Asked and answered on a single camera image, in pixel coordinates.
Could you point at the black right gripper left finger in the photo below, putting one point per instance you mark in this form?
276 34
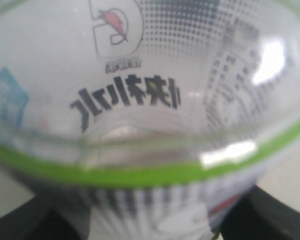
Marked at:
44 219

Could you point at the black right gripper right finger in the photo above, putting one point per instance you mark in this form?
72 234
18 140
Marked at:
260 216

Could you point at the clear plastic drink bottle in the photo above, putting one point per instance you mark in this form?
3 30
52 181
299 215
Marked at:
147 119

